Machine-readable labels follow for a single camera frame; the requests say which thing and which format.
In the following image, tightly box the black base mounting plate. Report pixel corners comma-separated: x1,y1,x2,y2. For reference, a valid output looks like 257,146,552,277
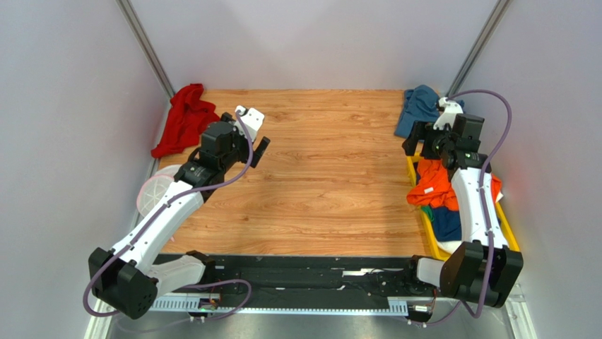
155,252,443,310

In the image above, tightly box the navy blue t shirt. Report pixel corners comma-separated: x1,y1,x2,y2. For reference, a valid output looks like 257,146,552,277
431,206,462,242

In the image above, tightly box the white t shirt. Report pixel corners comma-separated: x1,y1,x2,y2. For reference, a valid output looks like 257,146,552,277
437,241,462,255

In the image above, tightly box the red t shirt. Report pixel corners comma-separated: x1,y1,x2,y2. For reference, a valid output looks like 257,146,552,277
150,83,220,159

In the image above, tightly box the yellow plastic bin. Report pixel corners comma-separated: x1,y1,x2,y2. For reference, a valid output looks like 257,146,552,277
406,153,521,261

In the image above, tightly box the teal blue t shirt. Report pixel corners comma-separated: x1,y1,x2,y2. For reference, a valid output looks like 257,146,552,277
394,85,439,138

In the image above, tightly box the aluminium frame rail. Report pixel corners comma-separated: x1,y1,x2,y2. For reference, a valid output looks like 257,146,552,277
84,262,537,339

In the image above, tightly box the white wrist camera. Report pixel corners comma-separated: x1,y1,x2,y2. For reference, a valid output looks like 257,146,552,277
433,97,464,131
235,105,265,142

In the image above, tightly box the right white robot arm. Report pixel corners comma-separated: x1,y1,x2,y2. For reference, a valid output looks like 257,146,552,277
403,114,524,308

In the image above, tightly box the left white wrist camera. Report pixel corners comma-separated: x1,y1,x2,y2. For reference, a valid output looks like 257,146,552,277
235,105,265,142

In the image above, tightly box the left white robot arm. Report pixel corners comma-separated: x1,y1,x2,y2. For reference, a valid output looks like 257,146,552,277
82,106,270,319

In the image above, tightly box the white mesh laundry bag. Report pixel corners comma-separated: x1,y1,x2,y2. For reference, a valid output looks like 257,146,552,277
136,165,180,217

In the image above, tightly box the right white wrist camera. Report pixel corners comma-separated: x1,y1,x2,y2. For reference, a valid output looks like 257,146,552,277
433,97,464,131

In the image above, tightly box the orange t shirt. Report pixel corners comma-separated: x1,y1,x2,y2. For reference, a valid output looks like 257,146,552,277
406,159,502,213

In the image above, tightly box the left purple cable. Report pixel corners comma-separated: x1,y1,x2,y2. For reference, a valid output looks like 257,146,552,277
83,110,255,321

